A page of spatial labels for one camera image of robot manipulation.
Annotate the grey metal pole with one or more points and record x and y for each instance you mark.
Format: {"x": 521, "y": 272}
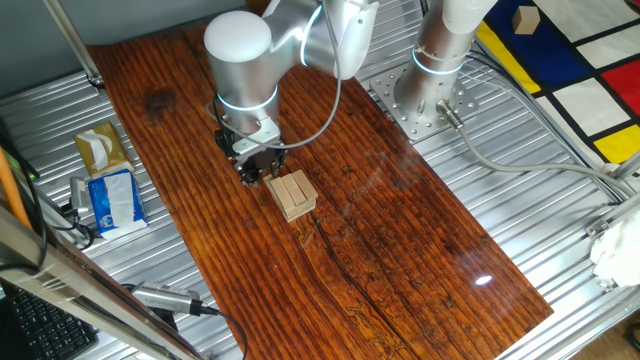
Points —
{"x": 75, "y": 40}

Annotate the aluminium frame bar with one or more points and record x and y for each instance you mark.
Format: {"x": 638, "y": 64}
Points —
{"x": 627, "y": 167}
{"x": 620, "y": 210}

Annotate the glossy brown wooden board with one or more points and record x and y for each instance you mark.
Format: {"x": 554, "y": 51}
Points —
{"x": 400, "y": 225}

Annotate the white crumpled cloth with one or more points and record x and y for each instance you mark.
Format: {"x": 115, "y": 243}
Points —
{"x": 620, "y": 250}

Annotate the gold tissue pack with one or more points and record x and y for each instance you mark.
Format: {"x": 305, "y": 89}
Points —
{"x": 120, "y": 155}

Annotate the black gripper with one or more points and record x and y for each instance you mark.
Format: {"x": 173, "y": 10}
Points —
{"x": 260, "y": 161}

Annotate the orange pole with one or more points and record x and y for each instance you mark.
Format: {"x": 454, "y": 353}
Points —
{"x": 12, "y": 195}

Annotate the blue tissue pack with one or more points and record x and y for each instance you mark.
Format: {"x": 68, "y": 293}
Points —
{"x": 97, "y": 210}

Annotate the silver monitor frame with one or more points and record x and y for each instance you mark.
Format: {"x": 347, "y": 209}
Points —
{"x": 75, "y": 285}

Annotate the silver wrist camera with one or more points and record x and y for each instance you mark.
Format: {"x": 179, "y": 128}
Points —
{"x": 257, "y": 142}

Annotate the small wooden cube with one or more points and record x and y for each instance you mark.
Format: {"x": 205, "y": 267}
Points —
{"x": 525, "y": 20}

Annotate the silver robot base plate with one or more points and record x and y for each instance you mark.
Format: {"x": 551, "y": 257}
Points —
{"x": 385, "y": 95}

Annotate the black keyboard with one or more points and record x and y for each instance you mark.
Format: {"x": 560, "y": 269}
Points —
{"x": 45, "y": 330}

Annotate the small silver adapter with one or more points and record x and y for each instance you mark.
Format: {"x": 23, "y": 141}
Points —
{"x": 78, "y": 192}

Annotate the colourful checked cloth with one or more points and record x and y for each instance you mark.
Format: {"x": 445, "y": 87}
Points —
{"x": 550, "y": 50}

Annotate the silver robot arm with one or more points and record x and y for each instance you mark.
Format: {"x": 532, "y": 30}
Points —
{"x": 240, "y": 65}

